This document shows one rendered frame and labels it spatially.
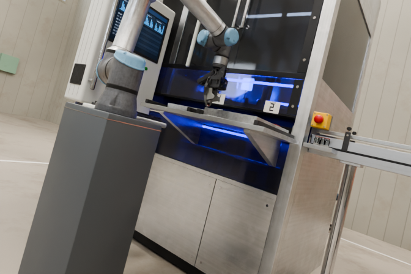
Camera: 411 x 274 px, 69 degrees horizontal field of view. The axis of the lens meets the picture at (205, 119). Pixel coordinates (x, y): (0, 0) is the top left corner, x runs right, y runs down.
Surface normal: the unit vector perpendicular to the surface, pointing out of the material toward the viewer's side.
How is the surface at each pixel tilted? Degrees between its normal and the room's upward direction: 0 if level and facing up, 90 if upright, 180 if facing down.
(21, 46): 90
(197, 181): 90
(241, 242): 90
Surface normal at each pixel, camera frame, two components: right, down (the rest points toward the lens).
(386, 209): -0.54, -0.18
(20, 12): 0.80, 0.18
